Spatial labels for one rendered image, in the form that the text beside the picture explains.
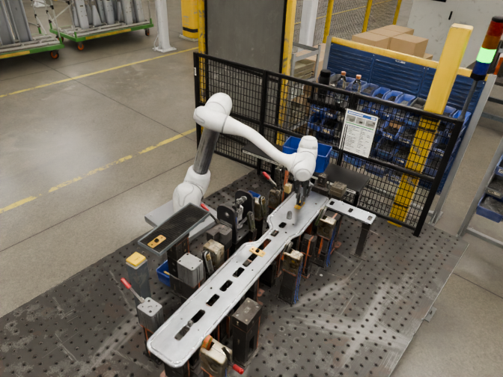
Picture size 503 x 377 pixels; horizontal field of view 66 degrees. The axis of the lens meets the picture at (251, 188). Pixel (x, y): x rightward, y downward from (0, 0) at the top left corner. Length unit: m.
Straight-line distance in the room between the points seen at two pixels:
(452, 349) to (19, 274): 3.29
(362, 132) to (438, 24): 5.91
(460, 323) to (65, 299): 2.71
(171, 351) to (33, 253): 2.31
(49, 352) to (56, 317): 0.20
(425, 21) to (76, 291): 7.48
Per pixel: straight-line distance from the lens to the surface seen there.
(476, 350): 3.34
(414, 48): 6.22
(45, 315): 2.34
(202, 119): 2.13
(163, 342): 1.72
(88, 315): 2.27
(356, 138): 2.63
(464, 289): 3.71
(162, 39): 8.69
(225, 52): 4.50
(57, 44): 8.44
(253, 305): 1.77
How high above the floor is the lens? 2.43
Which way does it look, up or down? 35 degrees down
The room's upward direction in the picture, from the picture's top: 3 degrees clockwise
